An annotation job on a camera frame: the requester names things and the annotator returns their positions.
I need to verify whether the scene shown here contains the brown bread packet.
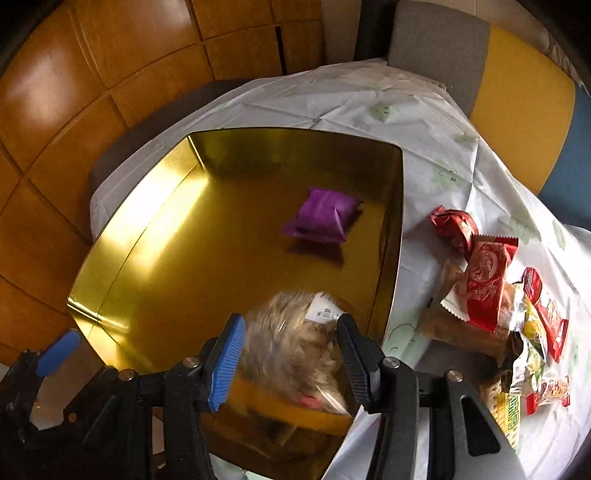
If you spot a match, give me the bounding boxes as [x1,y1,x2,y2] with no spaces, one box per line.
[418,261,523,365]

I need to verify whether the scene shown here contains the sunflower seed packet orange trim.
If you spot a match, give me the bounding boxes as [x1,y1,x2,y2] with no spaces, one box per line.
[228,291,353,436]

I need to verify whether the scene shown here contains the yellow cracker packet green text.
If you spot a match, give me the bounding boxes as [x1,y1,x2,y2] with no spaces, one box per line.
[480,380,521,451]

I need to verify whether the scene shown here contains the yellow green snack packet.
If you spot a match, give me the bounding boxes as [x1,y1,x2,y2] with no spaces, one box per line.
[508,296,549,397]

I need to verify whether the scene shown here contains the crinkled red foil candy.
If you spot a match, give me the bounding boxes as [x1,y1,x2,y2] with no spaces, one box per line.
[430,206,479,258]

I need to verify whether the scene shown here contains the red foil snack bar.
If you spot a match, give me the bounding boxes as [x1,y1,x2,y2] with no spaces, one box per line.
[522,267,569,363]

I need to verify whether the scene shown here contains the red white wafer packet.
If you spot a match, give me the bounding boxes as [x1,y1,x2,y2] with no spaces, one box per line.
[440,235,519,334]

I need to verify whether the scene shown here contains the sesame bar packet red ends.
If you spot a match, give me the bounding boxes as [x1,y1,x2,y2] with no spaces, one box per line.
[525,376,570,416]

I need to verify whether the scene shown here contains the gold tin box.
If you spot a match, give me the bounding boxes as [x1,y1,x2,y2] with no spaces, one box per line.
[67,127,406,480]

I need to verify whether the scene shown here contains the purple snack pouch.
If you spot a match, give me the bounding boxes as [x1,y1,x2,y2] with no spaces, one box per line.
[283,188,363,244]

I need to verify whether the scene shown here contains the white tablecloth green clouds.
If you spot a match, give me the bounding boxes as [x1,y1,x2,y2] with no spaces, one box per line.
[89,61,590,479]

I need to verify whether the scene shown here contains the grey yellow blue chair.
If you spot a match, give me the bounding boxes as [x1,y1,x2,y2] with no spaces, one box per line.
[388,1,590,228]

